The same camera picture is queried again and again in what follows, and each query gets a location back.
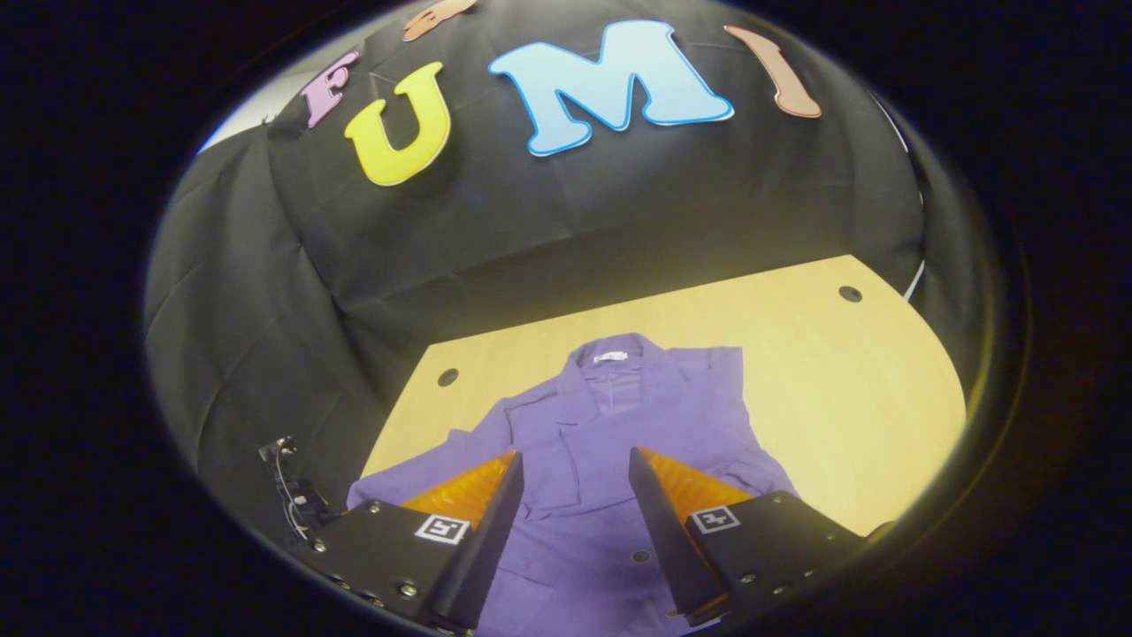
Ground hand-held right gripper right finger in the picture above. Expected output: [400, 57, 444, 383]
[628, 447, 868, 629]

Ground black backdrop cloth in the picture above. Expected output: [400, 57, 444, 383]
[143, 0, 983, 532]

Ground purple shirt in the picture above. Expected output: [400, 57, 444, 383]
[347, 333, 801, 637]

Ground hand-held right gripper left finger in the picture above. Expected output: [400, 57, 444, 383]
[310, 451, 525, 633]

